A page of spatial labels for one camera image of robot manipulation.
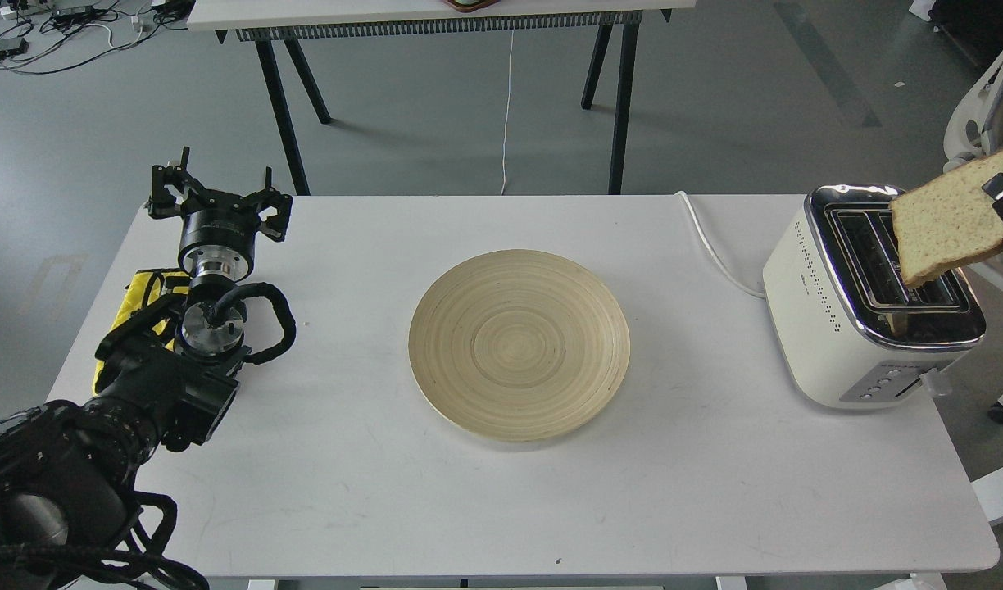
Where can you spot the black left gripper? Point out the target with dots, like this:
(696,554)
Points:
(213,218)

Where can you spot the slice of bread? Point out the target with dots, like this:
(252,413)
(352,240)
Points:
(947,223)

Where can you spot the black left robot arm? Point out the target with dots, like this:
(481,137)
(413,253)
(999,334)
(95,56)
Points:
(69,503)

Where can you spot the white chrome toaster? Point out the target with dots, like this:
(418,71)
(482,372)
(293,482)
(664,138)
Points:
(853,335)

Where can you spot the yellow cloth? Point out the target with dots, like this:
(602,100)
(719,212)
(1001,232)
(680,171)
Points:
(145,287)

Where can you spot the background white table black legs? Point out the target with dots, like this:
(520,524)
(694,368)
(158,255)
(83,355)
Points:
(267,23)

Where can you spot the brown object on background table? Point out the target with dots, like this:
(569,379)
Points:
(469,5)

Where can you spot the round wooden plate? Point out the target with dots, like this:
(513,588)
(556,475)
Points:
(519,346)

